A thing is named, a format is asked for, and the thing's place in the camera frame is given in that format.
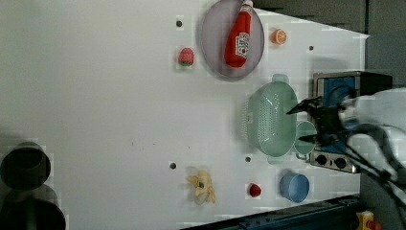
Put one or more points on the red strawberry toy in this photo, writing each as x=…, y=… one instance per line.
x=186, y=57

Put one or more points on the grey round plate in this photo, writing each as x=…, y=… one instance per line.
x=214, y=30

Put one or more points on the red ketchup bottle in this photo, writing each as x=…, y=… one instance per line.
x=237, y=46

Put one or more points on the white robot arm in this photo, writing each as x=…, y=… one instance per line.
x=365, y=115

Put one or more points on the yellow red button box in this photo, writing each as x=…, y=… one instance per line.
x=367, y=221

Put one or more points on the small red fruit toy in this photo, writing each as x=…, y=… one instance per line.
x=254, y=190

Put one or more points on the silver toaster oven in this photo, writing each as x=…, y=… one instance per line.
x=335, y=88

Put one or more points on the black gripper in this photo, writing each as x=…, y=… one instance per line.
x=326, y=120

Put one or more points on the blue metal table frame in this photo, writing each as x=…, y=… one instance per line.
x=332, y=214

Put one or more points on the green plastic strainer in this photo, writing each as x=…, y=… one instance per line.
x=264, y=124

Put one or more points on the yellow banana peel toy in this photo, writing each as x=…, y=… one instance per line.
x=204, y=188

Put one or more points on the blue plastic bowl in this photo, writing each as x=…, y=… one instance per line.
x=294, y=186

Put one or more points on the orange slice toy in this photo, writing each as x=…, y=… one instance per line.
x=279, y=37

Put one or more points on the black cylinder upper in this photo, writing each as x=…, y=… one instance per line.
x=26, y=167

